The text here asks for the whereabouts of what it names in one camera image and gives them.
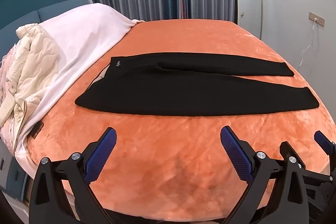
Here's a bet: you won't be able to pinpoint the pink ruffled bedding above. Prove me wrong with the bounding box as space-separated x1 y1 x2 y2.
0 43 29 151

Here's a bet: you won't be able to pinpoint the grey bed frame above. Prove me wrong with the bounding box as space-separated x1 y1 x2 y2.
0 139 29 201

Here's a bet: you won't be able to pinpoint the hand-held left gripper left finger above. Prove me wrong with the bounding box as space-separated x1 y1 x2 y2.
29 127 117 224

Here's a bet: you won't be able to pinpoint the orange plush blanket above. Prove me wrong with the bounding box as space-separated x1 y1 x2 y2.
26 19 332 219

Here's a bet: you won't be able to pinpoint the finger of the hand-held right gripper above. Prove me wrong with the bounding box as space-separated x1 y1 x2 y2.
280 141 334 183
314 131 336 155

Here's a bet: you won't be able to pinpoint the brown fabric label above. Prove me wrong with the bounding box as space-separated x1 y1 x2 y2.
30 122 44 138

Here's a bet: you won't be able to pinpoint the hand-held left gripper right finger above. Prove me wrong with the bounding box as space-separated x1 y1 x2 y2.
220 126 313 224

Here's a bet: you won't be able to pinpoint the white charging cable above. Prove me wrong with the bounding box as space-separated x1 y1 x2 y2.
299 20 317 67

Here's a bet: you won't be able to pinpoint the cream quilted comforter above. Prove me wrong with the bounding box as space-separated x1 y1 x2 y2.
0 22 66 127

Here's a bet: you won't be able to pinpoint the blue padded headboard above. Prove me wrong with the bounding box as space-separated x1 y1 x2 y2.
0 0 95 30

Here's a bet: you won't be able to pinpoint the black pants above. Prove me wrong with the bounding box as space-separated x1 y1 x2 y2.
75 52 319 117

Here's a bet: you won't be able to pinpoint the white bed sheet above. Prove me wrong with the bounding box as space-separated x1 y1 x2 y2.
14 3 146 165

